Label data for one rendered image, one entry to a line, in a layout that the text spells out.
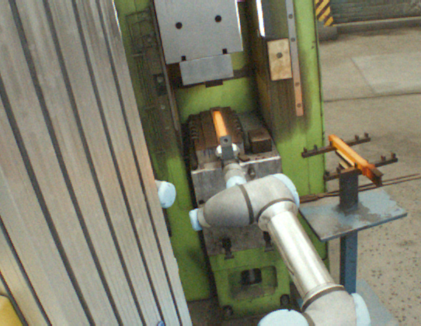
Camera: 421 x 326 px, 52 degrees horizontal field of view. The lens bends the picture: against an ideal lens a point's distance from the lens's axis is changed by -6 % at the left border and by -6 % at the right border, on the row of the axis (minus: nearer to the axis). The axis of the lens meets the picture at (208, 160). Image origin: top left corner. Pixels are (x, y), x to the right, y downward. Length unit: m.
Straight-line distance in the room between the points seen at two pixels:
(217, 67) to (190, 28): 0.19
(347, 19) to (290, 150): 5.93
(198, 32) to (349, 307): 1.14
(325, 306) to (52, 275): 0.68
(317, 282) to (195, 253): 1.35
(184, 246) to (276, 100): 0.87
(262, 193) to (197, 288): 1.37
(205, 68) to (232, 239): 0.78
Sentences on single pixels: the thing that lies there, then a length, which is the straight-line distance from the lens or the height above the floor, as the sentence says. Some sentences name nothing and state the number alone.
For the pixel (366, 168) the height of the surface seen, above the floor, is 0.95.
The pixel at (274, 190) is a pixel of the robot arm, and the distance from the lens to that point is 1.23.
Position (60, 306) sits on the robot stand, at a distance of 0.52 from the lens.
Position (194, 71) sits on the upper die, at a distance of 1.78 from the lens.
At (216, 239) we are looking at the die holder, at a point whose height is 0.56.
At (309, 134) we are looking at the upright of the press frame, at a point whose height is 0.89.
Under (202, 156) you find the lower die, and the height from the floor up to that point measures 0.95.
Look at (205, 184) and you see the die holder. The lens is 1.91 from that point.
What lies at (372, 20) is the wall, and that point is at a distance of 8.00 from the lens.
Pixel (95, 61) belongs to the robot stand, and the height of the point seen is 1.68.
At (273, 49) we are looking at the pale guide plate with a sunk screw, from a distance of 1.93.
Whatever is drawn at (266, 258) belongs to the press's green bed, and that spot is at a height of 0.39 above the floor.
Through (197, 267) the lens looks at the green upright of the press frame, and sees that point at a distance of 2.42.
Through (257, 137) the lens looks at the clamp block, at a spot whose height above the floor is 0.98.
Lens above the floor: 1.80
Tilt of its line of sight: 27 degrees down
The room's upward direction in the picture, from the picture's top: 10 degrees counter-clockwise
